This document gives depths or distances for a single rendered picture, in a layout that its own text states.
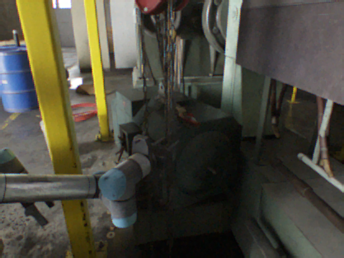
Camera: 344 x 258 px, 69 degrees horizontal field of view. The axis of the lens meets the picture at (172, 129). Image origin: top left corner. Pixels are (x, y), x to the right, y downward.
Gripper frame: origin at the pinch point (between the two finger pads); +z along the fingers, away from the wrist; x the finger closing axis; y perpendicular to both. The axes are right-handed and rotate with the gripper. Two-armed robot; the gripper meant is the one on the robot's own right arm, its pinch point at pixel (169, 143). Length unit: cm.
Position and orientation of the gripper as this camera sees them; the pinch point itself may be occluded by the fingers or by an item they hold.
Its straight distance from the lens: 91.0
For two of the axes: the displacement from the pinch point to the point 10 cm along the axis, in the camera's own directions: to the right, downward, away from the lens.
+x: 8.5, 2.1, -4.8
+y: 0.0, 9.2, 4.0
